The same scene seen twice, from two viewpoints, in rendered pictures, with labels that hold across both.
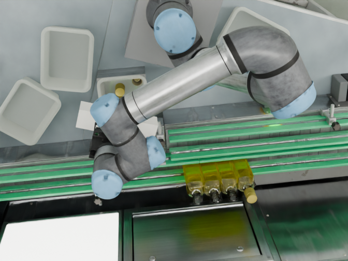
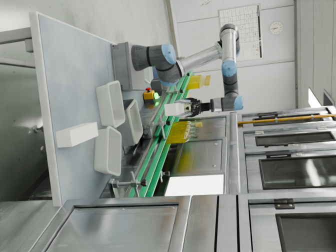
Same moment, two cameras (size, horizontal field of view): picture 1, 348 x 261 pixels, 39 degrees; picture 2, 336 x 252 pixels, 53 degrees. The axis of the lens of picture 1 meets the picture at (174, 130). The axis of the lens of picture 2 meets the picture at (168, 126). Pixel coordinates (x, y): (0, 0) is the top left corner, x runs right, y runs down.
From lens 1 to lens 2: 205 cm
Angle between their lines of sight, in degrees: 65
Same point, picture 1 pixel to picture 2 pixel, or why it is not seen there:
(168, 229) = (193, 161)
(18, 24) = (86, 92)
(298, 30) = not seen: hidden behind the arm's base
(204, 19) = not seen: hidden behind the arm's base
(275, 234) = not seen: hidden behind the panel
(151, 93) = (234, 53)
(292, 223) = (199, 136)
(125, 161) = (236, 90)
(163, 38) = (172, 56)
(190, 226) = (193, 155)
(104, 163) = (232, 96)
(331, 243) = (216, 129)
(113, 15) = (109, 72)
